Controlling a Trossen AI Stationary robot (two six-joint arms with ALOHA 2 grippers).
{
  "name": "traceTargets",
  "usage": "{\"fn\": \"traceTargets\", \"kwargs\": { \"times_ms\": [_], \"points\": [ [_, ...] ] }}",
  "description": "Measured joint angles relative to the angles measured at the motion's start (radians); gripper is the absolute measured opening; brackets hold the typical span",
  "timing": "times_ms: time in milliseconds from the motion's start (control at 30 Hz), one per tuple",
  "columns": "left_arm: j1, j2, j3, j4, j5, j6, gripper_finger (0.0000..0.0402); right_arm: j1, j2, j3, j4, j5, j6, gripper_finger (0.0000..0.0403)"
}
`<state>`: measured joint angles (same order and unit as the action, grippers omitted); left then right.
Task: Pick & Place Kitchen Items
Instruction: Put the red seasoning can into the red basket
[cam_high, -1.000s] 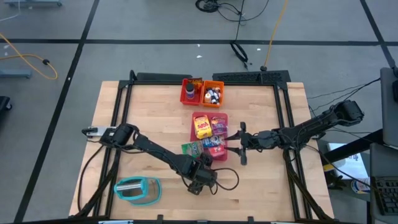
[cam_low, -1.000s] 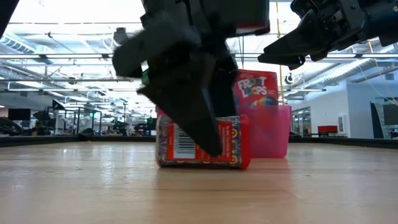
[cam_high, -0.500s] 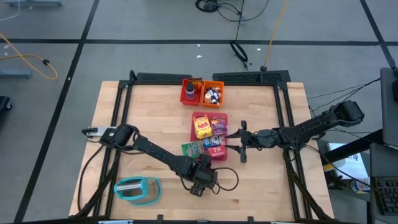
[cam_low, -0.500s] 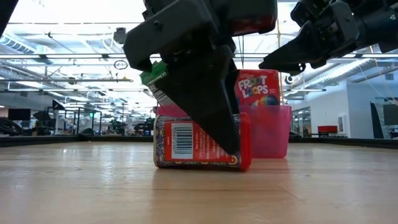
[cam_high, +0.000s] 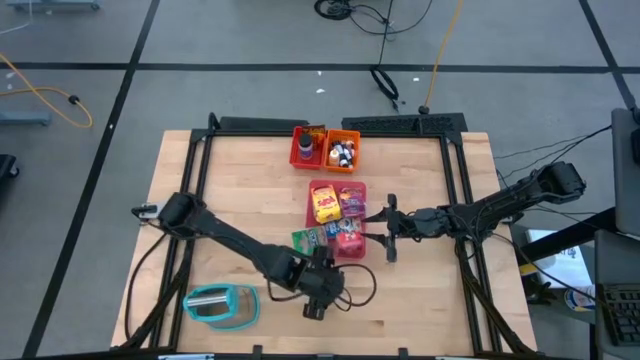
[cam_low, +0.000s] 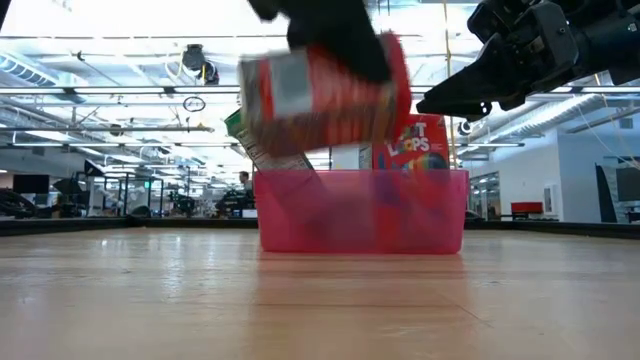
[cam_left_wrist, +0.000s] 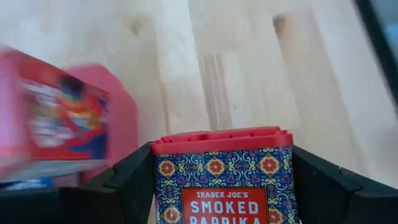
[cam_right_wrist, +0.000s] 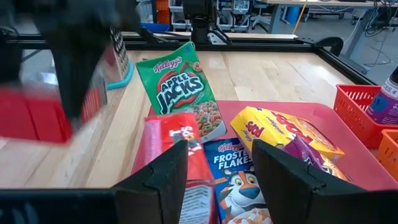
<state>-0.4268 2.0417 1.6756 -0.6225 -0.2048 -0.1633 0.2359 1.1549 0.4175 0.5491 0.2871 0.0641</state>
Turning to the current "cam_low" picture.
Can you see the pink translucent plastic bin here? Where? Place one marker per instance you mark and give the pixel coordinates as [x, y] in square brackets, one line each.
[360, 215]

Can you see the person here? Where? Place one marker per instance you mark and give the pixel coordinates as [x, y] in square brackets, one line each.
[244, 180]

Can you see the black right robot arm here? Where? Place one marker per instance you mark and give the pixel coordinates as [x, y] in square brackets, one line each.
[615, 40]

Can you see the smoked paprika tin red lid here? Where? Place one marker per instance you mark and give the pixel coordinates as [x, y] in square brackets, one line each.
[325, 110]

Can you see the green Apple Jacks cereal box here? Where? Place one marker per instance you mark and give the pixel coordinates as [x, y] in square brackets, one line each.
[260, 155]

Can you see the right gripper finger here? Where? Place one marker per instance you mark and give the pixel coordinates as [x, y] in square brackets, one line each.
[475, 90]

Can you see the black monitor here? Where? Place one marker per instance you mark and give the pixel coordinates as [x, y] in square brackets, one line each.
[31, 183]

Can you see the black wall screen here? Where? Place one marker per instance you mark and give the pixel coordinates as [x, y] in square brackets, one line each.
[627, 185]

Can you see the black ceiling mounted device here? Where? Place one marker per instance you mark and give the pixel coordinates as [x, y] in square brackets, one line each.
[200, 60]

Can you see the red Froot Loops cereal box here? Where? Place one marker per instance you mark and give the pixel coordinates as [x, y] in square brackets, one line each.
[415, 142]

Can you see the black aluminium table frame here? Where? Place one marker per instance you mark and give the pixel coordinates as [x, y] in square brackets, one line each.
[50, 226]

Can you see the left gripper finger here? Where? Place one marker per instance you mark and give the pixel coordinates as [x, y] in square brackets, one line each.
[350, 45]

